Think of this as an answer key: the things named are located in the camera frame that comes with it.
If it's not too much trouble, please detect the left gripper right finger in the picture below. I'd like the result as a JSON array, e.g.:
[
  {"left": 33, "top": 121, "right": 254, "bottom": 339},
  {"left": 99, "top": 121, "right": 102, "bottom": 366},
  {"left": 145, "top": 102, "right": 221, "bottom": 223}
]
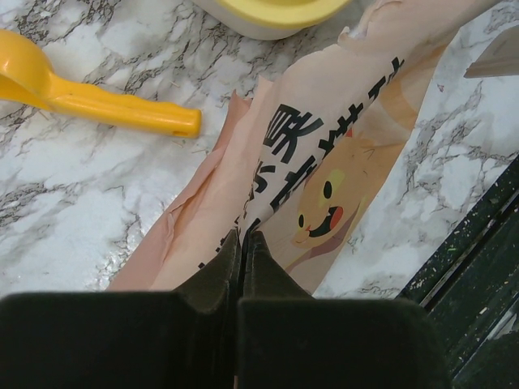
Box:
[{"left": 237, "top": 232, "right": 451, "bottom": 388}]

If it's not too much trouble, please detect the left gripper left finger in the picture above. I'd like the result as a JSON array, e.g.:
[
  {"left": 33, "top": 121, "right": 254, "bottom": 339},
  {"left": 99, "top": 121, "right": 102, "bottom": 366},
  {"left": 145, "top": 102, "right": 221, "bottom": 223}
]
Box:
[{"left": 1, "top": 232, "right": 241, "bottom": 388}]

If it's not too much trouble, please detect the pink cat litter bag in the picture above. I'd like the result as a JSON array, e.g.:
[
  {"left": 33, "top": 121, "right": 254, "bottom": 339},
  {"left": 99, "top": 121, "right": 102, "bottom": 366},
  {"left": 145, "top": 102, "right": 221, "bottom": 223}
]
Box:
[{"left": 108, "top": 1, "right": 492, "bottom": 293}]

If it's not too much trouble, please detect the orange plastic scoop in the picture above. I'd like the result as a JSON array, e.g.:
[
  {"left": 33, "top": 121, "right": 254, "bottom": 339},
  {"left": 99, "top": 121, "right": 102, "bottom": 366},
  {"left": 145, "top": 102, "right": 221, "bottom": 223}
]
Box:
[{"left": 1, "top": 29, "right": 202, "bottom": 138}]

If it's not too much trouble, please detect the yellow litter box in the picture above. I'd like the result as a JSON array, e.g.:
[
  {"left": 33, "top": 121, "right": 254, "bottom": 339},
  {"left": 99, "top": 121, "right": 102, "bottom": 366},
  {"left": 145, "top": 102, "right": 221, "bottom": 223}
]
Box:
[{"left": 193, "top": 0, "right": 350, "bottom": 41}]

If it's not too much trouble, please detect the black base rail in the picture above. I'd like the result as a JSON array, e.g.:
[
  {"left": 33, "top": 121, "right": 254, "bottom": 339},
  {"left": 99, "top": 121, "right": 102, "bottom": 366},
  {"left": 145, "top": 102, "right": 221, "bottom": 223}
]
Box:
[{"left": 398, "top": 160, "right": 518, "bottom": 388}]

